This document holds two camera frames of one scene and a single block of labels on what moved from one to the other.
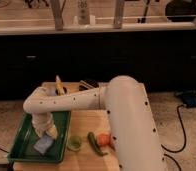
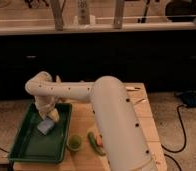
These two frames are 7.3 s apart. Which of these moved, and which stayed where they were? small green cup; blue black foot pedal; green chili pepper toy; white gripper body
Moved: white gripper body
Stayed: green chili pepper toy; small green cup; blue black foot pedal
